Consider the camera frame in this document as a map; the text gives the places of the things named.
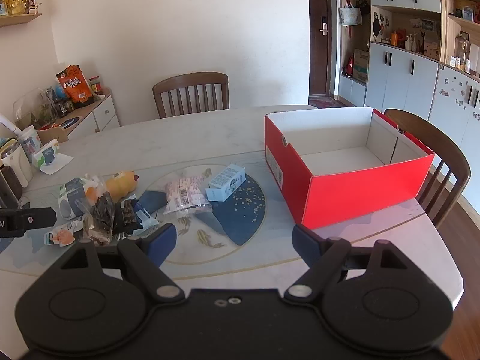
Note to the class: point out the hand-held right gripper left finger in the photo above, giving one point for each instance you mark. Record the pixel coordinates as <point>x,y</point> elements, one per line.
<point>163,242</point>

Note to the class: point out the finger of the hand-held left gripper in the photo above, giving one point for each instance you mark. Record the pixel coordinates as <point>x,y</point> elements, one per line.
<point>33,219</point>

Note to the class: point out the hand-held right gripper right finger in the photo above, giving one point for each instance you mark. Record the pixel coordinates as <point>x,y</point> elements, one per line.
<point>305,242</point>

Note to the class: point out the blue snack packet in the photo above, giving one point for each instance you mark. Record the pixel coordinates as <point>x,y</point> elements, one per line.
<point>146,219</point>

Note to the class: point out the tissue pack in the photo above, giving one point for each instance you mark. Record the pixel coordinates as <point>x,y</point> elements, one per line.
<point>73,197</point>

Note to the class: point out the pink printed clear packet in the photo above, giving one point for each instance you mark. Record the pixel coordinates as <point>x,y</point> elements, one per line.
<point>183,193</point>

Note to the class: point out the red cardboard box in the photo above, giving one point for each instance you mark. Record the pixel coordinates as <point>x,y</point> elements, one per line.
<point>337,195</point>

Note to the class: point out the yellow pig toy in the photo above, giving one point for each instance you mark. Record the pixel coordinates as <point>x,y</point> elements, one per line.
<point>120,185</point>

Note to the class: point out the small light blue carton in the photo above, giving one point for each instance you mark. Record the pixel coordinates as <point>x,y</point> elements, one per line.
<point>225,182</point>

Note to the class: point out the white marble desktop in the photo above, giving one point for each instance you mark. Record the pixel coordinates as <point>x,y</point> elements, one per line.
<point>168,142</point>

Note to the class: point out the white orange snack packet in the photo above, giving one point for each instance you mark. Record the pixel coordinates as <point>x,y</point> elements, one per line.
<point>63,234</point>

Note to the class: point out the dark container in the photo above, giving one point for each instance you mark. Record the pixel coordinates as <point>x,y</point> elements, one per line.
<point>9,183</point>

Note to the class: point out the black snack packet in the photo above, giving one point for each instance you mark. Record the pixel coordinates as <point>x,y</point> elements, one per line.
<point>127,215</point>

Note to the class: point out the white jug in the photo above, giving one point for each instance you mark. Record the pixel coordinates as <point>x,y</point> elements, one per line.
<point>17,165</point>

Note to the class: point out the white paper towel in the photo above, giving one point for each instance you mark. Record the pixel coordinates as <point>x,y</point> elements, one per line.
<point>56,165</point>

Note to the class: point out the dark foil snack packet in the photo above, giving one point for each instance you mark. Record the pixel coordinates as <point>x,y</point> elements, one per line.
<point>99,217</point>

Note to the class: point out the small white tissue packet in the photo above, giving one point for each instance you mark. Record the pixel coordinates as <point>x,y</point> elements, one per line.
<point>45,153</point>

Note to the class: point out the white printed cup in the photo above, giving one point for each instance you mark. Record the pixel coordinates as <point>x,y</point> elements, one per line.
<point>30,140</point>

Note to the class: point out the dark round mat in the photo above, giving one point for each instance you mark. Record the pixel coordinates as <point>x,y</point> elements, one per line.
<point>66,122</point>

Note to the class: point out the clear plastic dome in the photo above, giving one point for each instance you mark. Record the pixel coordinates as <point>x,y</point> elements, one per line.
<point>33,107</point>

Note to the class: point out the white side cabinet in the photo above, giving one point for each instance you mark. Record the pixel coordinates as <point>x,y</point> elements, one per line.
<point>101,114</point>

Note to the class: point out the orange snack bag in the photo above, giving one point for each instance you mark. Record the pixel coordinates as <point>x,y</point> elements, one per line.
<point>77,86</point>

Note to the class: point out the patterned door rug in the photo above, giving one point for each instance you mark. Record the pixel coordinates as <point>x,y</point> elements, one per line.
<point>326,102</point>

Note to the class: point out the red lidded jar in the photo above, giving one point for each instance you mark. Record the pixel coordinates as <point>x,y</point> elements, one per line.
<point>95,84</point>

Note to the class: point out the low white cabinet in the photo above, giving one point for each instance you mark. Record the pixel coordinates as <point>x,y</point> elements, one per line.
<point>352,90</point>

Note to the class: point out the brown wooden slatted chair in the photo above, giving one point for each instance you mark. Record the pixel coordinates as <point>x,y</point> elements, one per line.
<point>187,80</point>
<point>442,146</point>

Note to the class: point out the dark wooden door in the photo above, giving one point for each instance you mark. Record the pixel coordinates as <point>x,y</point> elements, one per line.
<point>318,63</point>

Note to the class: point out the brown cardboard box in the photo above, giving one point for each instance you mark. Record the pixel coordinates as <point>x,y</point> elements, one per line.
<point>360,65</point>

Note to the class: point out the white two-door cabinet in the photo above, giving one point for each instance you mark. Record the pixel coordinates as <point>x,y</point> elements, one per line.
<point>401,82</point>

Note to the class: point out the white stickered cabinet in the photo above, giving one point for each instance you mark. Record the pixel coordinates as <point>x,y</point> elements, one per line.
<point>453,108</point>

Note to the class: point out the metal door lock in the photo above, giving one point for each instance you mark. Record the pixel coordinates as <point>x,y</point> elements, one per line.
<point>324,26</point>

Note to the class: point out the orange bottle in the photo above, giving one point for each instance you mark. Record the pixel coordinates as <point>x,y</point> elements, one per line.
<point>394,39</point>

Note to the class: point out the hanging tote bag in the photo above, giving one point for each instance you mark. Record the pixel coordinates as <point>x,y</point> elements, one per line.
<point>350,15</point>

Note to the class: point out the tall glass jar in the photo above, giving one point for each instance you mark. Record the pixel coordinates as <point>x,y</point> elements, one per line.
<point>462,52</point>

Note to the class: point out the white canister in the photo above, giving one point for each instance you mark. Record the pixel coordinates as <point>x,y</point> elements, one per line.
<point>474,58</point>

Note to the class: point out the wooden shelf unit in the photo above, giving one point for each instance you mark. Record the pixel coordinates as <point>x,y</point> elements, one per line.
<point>446,33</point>

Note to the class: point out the wooden wall shelf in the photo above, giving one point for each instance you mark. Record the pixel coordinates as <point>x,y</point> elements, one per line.
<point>20,19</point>

